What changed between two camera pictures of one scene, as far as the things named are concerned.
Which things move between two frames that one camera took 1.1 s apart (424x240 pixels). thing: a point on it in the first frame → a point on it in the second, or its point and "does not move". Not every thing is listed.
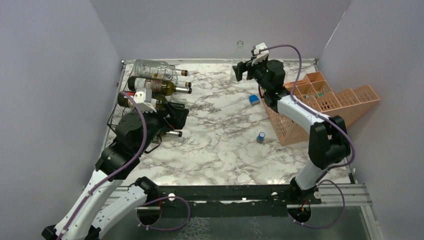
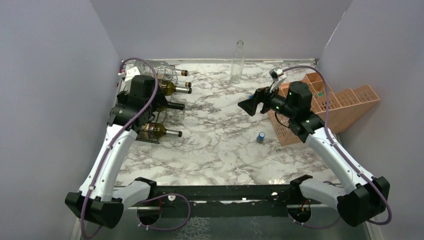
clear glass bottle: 238,57 does not move
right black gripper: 241,68 → 265,94
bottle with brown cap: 183,72 does not move
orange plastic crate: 314,93 does not move
